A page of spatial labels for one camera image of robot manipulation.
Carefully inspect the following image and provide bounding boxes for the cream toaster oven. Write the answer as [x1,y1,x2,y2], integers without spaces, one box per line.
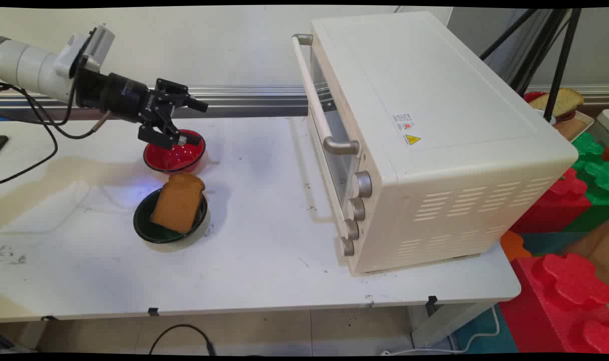
[304,11,579,275]

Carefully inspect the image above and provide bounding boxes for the brown toast slice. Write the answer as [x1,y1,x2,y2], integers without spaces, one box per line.
[149,172,206,235]

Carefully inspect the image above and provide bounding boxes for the white tray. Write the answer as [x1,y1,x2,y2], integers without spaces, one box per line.
[549,109,595,143]

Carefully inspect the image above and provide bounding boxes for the green foam block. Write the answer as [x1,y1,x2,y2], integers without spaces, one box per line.
[570,131,609,232]

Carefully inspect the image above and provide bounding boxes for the black tripod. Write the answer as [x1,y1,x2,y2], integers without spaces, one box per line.
[479,9,583,124]

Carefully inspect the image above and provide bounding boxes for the small red foam block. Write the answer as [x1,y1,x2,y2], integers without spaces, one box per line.
[509,168,592,234]

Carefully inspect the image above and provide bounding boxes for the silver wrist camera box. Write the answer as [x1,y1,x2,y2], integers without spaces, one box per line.
[54,24,116,79]

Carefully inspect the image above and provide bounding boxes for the aluminium rail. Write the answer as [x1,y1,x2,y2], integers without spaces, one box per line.
[0,86,310,122]

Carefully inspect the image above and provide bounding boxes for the sandwich bread slice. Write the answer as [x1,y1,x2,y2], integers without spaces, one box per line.
[529,88,585,118]

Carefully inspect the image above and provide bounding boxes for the black cable with grey plug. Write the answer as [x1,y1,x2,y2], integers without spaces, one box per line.
[31,83,112,140]

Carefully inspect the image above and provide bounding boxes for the red bowl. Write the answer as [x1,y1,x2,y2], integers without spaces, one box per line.
[143,129,207,174]

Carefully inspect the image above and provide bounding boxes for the teal floor mat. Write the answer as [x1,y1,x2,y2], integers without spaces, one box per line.
[454,306,519,354]

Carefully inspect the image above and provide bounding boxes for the black floor cable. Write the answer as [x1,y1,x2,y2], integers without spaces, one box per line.
[148,324,218,356]

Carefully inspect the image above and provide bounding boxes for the long black arm cable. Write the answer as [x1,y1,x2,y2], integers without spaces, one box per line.
[0,83,59,184]

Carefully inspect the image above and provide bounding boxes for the white table leg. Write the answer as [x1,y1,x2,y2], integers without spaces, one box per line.
[410,301,493,349]

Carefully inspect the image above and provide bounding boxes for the white floor cable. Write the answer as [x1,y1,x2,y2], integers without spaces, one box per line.
[381,306,501,356]

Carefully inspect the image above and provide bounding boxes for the large silver oven knob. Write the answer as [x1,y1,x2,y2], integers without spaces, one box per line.
[354,170,373,199]

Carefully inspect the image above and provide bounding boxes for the dark green bowl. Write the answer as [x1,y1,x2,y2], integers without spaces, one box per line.
[133,188,209,245]

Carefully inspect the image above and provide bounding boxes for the teal foam block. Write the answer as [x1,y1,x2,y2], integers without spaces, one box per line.
[519,231,588,257]

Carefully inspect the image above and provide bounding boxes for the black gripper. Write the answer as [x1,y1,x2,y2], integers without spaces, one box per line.
[77,69,209,150]

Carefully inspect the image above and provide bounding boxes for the orange foam piece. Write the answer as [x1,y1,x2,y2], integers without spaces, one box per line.
[500,230,532,262]

